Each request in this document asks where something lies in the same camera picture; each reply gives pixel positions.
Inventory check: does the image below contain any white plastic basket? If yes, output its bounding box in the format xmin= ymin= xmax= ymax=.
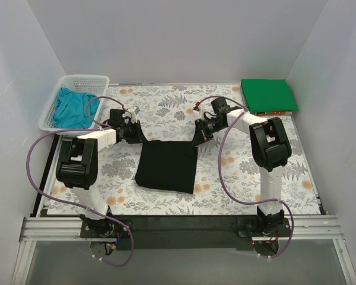
xmin=39 ymin=74 xmax=110 ymax=131

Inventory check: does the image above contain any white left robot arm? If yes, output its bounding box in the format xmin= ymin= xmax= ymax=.
xmin=56 ymin=107 xmax=147 ymax=238

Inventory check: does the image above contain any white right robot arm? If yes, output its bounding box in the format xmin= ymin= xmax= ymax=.
xmin=192 ymin=96 xmax=292 ymax=236

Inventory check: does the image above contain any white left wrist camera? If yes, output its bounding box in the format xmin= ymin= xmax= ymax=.
xmin=123 ymin=106 xmax=140 ymax=124

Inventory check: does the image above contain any black t shirt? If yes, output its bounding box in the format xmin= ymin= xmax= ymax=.
xmin=135 ymin=141 xmax=198 ymax=194

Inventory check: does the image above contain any aluminium frame rail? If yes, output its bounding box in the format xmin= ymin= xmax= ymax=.
xmin=12 ymin=215 xmax=356 ymax=284

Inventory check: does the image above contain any folded green t shirt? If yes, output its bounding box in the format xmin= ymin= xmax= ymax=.
xmin=241 ymin=79 xmax=298 ymax=113

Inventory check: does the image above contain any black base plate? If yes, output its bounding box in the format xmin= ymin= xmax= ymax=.
xmin=231 ymin=216 xmax=291 ymax=238
xmin=80 ymin=218 xmax=130 ymax=239

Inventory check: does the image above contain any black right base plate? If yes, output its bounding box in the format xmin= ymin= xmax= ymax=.
xmin=231 ymin=216 xmax=291 ymax=238

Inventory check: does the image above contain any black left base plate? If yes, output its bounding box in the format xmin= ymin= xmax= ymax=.
xmin=80 ymin=218 xmax=130 ymax=239

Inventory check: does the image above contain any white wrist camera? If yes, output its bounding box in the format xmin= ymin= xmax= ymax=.
xmin=123 ymin=106 xmax=140 ymax=124
xmin=193 ymin=102 xmax=208 ymax=120

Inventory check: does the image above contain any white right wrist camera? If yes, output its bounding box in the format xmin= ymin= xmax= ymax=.
xmin=193 ymin=102 xmax=208 ymax=120

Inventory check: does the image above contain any teal t shirt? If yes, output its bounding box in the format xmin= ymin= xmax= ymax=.
xmin=52 ymin=87 xmax=97 ymax=129

